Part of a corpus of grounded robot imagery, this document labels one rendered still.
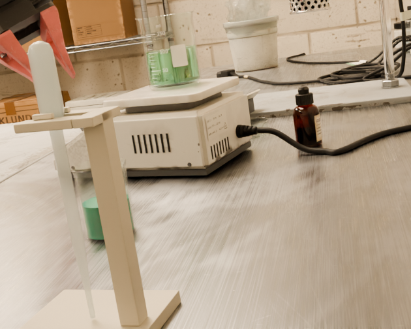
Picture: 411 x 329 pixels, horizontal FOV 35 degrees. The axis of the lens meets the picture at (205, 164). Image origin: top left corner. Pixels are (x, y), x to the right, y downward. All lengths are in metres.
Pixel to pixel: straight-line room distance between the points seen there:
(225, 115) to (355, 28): 2.39
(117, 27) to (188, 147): 2.21
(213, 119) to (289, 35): 2.42
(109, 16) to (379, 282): 2.54
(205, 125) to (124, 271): 0.34
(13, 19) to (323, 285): 0.50
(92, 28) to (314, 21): 0.99
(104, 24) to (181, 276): 2.47
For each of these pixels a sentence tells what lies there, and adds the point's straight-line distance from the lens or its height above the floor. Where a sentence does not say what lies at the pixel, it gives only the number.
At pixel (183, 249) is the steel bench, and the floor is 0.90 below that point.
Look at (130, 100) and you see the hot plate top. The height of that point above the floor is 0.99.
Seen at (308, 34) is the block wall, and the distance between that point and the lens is 3.09.
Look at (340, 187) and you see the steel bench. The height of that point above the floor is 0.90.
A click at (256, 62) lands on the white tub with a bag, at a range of 1.66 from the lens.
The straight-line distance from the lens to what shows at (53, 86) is 0.35.
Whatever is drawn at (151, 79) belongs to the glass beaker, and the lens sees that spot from 0.74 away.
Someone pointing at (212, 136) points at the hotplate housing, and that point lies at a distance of 0.68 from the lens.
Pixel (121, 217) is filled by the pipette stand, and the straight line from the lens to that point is 0.35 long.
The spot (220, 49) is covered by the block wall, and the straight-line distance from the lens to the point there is 3.13.
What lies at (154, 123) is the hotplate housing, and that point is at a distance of 0.69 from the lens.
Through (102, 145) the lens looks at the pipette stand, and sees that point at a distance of 0.34.
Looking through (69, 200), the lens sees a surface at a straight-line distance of 0.36.
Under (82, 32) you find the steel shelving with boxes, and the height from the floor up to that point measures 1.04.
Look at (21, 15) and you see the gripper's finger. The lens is 0.78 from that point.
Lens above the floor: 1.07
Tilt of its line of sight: 13 degrees down
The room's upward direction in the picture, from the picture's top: 8 degrees counter-clockwise
